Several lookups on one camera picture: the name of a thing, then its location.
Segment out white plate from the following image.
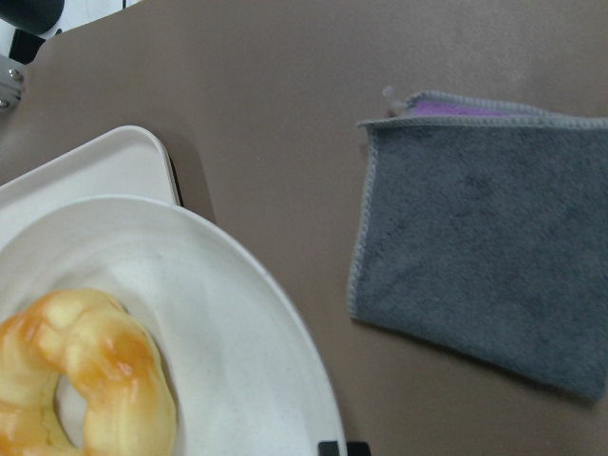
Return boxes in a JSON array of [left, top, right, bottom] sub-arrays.
[[1, 196, 347, 455]]

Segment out grey folded cloth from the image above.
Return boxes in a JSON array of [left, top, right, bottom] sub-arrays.
[[348, 92, 607, 400]]

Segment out aluminium frame post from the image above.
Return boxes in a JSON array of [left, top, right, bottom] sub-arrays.
[[0, 55, 25, 112]]

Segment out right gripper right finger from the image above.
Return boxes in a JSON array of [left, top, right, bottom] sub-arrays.
[[347, 441, 370, 456]]

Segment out glazed donut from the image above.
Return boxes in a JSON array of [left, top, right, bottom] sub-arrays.
[[1, 289, 177, 455]]

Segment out black thermos bottle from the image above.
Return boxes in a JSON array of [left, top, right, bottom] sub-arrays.
[[1, 0, 65, 35]]

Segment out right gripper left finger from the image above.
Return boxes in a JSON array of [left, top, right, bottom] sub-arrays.
[[317, 441, 339, 456]]

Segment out cream tray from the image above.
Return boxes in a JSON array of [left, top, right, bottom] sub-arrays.
[[1, 125, 180, 227]]

